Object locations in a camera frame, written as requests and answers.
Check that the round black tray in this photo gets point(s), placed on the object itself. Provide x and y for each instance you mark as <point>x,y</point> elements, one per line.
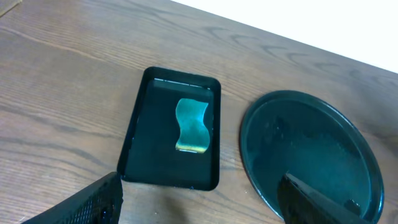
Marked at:
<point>297,133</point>

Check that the black rectangular tray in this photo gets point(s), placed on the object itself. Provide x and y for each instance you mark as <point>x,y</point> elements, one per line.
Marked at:
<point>148,154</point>

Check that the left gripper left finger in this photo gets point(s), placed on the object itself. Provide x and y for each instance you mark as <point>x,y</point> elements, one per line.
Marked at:
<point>98,203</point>

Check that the green yellow sponge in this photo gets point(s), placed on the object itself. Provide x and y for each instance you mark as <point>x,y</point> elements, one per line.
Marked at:
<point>194,135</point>

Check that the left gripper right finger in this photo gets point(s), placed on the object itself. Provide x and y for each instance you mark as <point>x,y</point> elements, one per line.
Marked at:
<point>300,203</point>

